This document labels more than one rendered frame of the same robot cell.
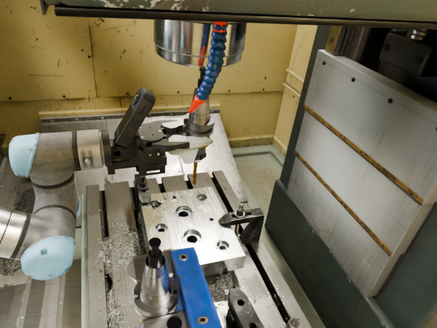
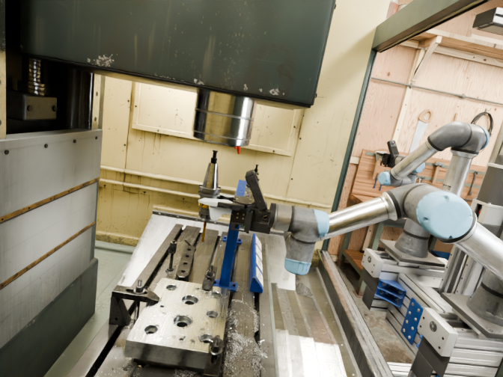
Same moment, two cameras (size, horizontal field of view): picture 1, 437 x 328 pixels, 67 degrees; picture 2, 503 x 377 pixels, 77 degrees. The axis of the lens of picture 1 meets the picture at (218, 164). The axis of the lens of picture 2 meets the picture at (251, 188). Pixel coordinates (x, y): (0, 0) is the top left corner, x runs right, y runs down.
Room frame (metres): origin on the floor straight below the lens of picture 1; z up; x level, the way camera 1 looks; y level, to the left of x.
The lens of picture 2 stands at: (1.36, 0.45, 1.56)
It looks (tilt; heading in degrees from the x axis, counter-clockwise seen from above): 13 degrees down; 201
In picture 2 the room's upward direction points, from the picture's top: 10 degrees clockwise
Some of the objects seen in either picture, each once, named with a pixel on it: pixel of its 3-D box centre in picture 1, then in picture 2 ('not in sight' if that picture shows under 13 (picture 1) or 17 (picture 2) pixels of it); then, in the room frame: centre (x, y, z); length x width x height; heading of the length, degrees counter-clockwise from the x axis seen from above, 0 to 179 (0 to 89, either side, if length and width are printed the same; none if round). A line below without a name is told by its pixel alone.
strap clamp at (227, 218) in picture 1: (240, 223); (135, 301); (0.71, -0.08, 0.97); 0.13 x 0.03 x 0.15; 112
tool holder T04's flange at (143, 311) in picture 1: (156, 297); not in sight; (0.29, 0.07, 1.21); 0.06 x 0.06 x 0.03
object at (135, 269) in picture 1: (149, 267); not in sight; (0.34, 0.09, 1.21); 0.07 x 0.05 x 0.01; 112
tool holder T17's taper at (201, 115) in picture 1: (200, 103); (212, 174); (0.61, 0.05, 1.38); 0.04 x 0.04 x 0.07
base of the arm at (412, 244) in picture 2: not in sight; (413, 241); (-0.32, 0.71, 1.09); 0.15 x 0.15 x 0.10
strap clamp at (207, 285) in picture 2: not in sight; (208, 283); (0.49, 0.04, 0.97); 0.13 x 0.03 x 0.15; 22
